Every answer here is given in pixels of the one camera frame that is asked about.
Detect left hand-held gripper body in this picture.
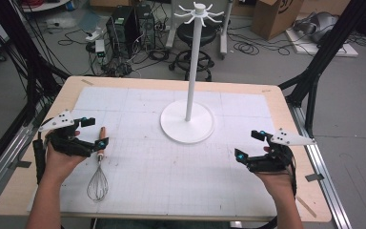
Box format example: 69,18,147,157
38,109,93,157

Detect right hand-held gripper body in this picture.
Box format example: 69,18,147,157
245,127,316,175

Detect wooden handled wire whisk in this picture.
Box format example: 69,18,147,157
86,126,110,204

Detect white hook rack stand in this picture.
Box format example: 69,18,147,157
159,1,225,145

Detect person's left hand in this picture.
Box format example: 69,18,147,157
42,129,88,186

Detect person's right hand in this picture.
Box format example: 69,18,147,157
254,146,297,198

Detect grey tape strip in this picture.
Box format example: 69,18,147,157
7,159,32,170
304,173,326,183

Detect white grid mat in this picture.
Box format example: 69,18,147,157
28,86,278,218

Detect small white box device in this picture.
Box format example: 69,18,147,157
93,39,107,59

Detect white power strip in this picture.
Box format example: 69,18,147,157
85,26,105,43

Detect black computer tower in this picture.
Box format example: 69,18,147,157
105,5,138,60
134,3,156,51

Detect white flat board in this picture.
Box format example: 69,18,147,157
285,28,359,58

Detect black round stool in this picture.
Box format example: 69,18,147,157
168,22,217,83

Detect white stand leg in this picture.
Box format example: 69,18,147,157
218,0,234,60
165,0,179,50

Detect grey device on board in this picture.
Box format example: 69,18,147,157
293,11,340,44

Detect brown cardboard box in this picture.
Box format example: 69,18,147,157
250,0,305,41

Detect white round table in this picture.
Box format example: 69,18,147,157
20,0,71,13

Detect aluminium rail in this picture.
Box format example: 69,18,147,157
286,103,353,229
0,101,47,209

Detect black metal frame strut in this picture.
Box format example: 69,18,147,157
277,0,366,138
0,0,72,184

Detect coiled black floor cable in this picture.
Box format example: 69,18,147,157
233,40,262,57

